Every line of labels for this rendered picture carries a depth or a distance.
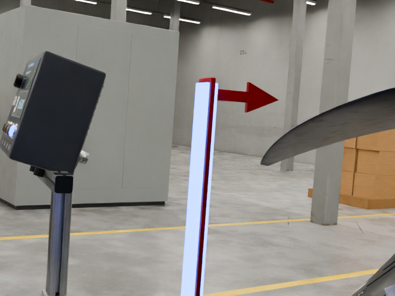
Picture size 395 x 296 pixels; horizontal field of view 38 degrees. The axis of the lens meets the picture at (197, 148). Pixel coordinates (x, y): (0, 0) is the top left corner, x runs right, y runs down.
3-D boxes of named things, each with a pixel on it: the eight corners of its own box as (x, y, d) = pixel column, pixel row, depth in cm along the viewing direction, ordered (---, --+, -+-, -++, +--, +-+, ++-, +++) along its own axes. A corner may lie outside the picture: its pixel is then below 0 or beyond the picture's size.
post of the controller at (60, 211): (66, 295, 93) (74, 174, 92) (47, 296, 92) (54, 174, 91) (63, 289, 95) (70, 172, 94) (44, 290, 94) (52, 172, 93)
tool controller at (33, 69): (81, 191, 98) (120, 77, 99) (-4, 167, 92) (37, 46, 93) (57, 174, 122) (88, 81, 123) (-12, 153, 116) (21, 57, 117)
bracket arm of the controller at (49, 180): (73, 194, 92) (74, 175, 92) (53, 193, 91) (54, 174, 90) (50, 175, 114) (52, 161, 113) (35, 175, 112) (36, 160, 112)
